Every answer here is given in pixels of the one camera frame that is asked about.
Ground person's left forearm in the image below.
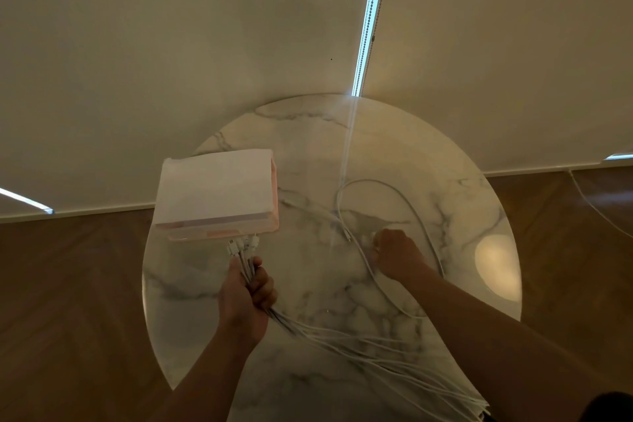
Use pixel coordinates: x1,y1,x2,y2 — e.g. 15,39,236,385
148,327,258,422

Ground long white cable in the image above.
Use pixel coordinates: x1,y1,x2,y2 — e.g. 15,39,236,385
226,233,491,422

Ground person's left hand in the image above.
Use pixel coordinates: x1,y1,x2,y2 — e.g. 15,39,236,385
217,256,279,344

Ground person's black clothing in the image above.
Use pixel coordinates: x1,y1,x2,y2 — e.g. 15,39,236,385
578,390,633,422

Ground tangle of white cables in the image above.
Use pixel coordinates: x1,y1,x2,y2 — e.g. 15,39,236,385
282,178,446,321

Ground person's right forearm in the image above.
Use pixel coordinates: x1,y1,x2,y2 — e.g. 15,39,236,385
405,266,624,422

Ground beige roller blind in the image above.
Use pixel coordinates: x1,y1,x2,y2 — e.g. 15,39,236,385
363,0,633,178
0,0,379,225

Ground pink white storage box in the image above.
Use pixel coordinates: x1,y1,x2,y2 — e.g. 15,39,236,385
153,148,280,242

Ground thin white floor cord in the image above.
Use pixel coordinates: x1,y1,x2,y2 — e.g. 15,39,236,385
568,169,633,239

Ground person's right hand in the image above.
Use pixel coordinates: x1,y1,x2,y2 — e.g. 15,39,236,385
371,228,432,284

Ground blind bead chain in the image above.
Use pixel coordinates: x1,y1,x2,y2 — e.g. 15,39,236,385
351,0,394,97

